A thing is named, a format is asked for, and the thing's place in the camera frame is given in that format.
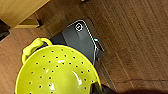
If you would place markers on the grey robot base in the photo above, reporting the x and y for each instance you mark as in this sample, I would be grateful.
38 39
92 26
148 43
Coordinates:
80 36

